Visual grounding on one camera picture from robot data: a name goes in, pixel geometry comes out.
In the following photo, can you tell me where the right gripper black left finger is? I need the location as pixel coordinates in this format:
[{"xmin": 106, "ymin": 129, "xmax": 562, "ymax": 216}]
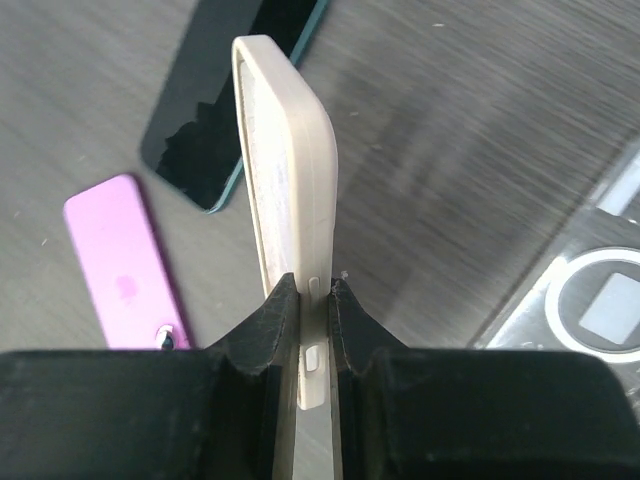
[{"xmin": 1, "ymin": 275, "xmax": 300, "ymax": 479}]

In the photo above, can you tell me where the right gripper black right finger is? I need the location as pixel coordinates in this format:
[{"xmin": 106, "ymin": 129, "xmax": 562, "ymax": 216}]
[{"xmin": 328, "ymin": 279, "xmax": 639, "ymax": 479}]

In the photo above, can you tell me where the black smartphone gold edge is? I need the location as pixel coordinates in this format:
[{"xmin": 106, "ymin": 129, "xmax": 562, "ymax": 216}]
[{"xmin": 63, "ymin": 174, "xmax": 191, "ymax": 350}]

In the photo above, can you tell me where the clear phone case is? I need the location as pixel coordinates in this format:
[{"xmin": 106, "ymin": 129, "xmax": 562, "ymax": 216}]
[{"xmin": 472, "ymin": 144, "xmax": 640, "ymax": 364}]

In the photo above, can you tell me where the teal smartphone black screen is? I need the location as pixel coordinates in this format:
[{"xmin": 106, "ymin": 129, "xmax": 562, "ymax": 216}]
[{"xmin": 139, "ymin": 0, "xmax": 328, "ymax": 213}]

